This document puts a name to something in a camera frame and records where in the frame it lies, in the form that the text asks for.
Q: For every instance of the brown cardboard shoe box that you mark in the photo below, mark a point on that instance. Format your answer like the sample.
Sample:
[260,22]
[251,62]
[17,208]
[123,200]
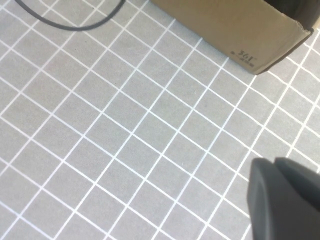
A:
[237,27]

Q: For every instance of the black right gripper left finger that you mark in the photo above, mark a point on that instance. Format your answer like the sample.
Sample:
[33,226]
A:
[270,205]

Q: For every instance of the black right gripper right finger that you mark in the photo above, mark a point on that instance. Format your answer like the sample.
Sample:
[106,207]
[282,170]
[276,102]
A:
[302,180]

